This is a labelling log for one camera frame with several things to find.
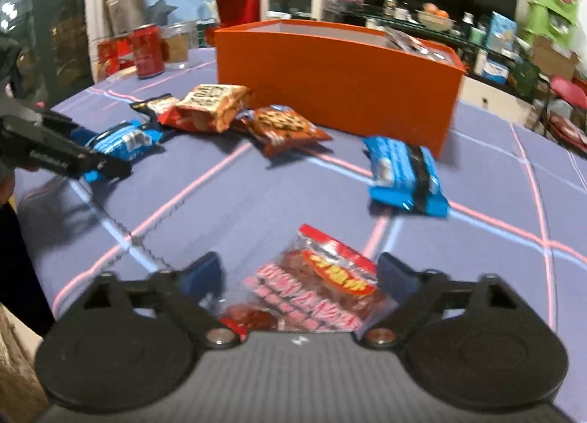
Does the green plastic rack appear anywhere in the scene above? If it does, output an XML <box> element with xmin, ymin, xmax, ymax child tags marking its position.
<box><xmin>522</xmin><ymin>0</ymin><xmax>581</xmax><ymax>46</ymax></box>

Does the chocolate chip cookie packet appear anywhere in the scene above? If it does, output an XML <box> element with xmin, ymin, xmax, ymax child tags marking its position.
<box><xmin>231</xmin><ymin>105</ymin><xmax>333</xmax><ymax>158</ymax></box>

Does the red drink can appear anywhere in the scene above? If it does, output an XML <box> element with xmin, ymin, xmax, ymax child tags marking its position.
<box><xmin>130</xmin><ymin>22</ymin><xmax>166</xmax><ymax>80</ymax></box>

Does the blue checked tablecloth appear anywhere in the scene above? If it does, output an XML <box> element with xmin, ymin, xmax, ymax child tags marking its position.
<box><xmin>13</xmin><ymin>47</ymin><xmax>587</xmax><ymax>423</ymax></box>

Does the blue cookie packet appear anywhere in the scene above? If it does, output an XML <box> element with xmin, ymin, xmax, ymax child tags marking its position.
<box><xmin>362</xmin><ymin>135</ymin><xmax>451</xmax><ymax>219</ymax></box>
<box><xmin>80</xmin><ymin>120</ymin><xmax>163</xmax><ymax>183</ymax></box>

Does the dark green bag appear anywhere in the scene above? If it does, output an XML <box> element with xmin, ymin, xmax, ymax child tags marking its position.
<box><xmin>508</xmin><ymin>60</ymin><xmax>540</xmax><ymax>96</ymax></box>

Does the brown packaging bag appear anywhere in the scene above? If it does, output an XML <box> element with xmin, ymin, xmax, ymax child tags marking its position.
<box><xmin>103</xmin><ymin>0</ymin><xmax>148</xmax><ymax>37</ymax></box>

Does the red folding chair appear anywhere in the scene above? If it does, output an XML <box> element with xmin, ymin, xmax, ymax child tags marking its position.
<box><xmin>547</xmin><ymin>76</ymin><xmax>587</xmax><ymax>149</ymax></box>

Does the orange cardboard box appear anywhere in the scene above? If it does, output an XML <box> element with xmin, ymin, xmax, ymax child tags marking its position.
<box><xmin>214</xmin><ymin>20</ymin><xmax>468</xmax><ymax>159</ymax></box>

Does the red carton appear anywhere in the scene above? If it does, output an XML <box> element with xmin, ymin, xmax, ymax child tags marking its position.
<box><xmin>96</xmin><ymin>37</ymin><xmax>136</xmax><ymax>83</ymax></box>

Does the clear red snack packet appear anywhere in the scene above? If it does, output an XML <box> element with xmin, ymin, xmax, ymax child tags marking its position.
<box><xmin>219</xmin><ymin>223</ymin><xmax>398</xmax><ymax>342</ymax></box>

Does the red storage box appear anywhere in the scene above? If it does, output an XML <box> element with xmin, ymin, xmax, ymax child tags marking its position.
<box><xmin>215</xmin><ymin>0</ymin><xmax>262</xmax><ymax>30</ymax></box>

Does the blue white bag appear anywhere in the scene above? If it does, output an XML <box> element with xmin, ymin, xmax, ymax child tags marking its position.
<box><xmin>485</xmin><ymin>11</ymin><xmax>518</xmax><ymax>54</ymax></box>

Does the orange cracker packet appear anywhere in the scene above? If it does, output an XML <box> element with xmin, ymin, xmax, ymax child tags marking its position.
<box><xmin>158</xmin><ymin>83</ymin><xmax>252</xmax><ymax>134</ymax></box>

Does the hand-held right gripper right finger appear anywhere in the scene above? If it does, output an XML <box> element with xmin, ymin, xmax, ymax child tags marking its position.
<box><xmin>361</xmin><ymin>252</ymin><xmax>542</xmax><ymax>350</ymax></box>

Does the black red snack packet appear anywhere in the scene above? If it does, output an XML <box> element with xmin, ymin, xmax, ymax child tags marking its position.
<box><xmin>129</xmin><ymin>93</ymin><xmax>181</xmax><ymax>131</ymax></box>

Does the dark glass cabinet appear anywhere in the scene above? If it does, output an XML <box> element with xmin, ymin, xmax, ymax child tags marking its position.
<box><xmin>0</xmin><ymin>0</ymin><xmax>89</xmax><ymax>108</ymax></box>

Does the blue white carton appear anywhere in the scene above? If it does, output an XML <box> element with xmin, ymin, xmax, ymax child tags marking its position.
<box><xmin>481</xmin><ymin>58</ymin><xmax>510</xmax><ymax>85</ymax></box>

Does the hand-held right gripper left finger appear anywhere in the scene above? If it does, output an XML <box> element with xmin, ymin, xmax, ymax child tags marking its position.
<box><xmin>69</xmin><ymin>251</ymin><xmax>240</xmax><ymax>350</ymax></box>

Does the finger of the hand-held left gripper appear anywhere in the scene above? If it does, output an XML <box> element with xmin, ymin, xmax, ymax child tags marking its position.
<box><xmin>33</xmin><ymin>108</ymin><xmax>92</xmax><ymax>145</ymax></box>
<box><xmin>0</xmin><ymin>116</ymin><xmax>134</xmax><ymax>180</ymax></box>

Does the brown cardboard box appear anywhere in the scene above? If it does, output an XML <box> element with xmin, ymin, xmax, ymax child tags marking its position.
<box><xmin>529</xmin><ymin>35</ymin><xmax>580</xmax><ymax>81</ymax></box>

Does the clear plastic jar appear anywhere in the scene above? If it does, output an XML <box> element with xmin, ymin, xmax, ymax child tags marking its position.
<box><xmin>162</xmin><ymin>21</ymin><xmax>199</xmax><ymax>71</ymax></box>

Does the fruit bowl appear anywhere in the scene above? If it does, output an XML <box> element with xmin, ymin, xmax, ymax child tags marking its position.
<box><xmin>416</xmin><ymin>3</ymin><xmax>457</xmax><ymax>32</ymax></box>

